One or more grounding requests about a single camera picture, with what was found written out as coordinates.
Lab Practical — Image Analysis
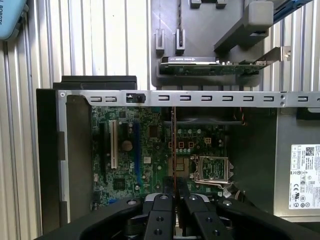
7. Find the grey power supply unit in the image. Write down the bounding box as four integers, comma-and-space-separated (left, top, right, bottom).
273, 107, 320, 218

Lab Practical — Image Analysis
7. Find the graphics card with metal bracket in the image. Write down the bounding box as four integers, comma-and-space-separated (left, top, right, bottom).
158, 45, 292, 77

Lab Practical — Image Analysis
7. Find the wire locking lever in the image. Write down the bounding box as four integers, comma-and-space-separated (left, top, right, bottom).
194, 181, 236, 192

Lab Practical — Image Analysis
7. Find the metal socket cover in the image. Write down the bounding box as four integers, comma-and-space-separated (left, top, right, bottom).
191, 154, 235, 186

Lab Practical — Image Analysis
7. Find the green motherboard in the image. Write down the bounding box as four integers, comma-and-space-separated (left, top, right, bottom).
91, 106, 230, 208

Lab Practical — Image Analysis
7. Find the white expansion slot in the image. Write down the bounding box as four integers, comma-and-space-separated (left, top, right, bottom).
109, 119, 119, 170

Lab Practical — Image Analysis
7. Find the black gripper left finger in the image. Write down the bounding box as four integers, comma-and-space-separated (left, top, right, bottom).
36, 177, 175, 240

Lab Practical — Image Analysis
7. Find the blue expansion slot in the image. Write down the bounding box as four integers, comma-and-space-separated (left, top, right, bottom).
132, 121, 147, 190

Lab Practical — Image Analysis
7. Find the grey parts rack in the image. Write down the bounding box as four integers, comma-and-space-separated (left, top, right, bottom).
149, 0, 276, 87

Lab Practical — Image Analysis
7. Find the black expansion slot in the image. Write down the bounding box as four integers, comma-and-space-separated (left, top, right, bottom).
99, 121, 111, 187

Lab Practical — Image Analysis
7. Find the large black chipset chip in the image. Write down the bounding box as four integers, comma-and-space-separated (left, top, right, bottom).
112, 177, 126, 191

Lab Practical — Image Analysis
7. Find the black open PC case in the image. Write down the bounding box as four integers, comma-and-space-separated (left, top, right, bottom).
36, 74, 320, 240

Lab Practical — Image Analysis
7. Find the green RAM stick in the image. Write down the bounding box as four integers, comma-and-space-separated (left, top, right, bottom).
176, 0, 183, 50
171, 106, 183, 240

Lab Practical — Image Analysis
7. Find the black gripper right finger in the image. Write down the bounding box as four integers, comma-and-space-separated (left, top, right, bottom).
177, 181, 320, 240

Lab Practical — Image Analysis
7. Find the CPU socket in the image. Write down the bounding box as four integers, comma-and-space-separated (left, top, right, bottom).
167, 156, 193, 179

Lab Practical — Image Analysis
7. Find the silver coin battery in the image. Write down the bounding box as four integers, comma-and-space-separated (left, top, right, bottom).
121, 139, 133, 152

